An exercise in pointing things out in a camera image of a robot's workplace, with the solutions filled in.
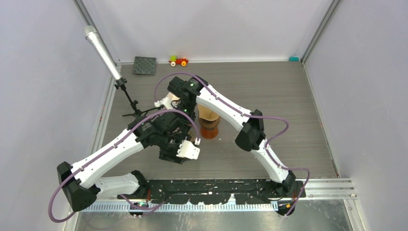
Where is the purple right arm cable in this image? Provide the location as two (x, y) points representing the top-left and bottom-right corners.
(153, 71), (311, 218)

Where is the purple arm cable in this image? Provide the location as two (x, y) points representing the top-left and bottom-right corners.
(48, 109), (202, 223)
(153, 71), (311, 218)

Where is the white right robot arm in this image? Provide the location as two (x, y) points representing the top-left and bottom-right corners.
(155, 76), (296, 198)

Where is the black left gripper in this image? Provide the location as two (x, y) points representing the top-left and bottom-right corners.
(157, 131), (191, 164)

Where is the coffee paper filter box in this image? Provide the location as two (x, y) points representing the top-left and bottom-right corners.
(167, 92), (180, 102)

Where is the red toy brick car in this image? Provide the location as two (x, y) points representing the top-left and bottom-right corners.
(168, 55), (189, 67)

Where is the amber glass carafe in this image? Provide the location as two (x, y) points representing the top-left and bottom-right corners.
(200, 126), (218, 140)

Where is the teal block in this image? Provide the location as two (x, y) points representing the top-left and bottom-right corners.
(288, 56), (299, 62)

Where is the silver microphone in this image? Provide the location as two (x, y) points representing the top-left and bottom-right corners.
(84, 26), (123, 81)

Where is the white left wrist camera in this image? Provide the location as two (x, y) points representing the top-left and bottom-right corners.
(176, 138), (201, 160)

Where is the dark grey studded plate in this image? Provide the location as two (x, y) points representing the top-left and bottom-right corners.
(132, 56), (157, 76)

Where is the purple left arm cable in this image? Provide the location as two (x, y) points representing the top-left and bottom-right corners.
(48, 109), (202, 223)

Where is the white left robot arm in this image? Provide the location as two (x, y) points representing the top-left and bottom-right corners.
(57, 109), (201, 212)

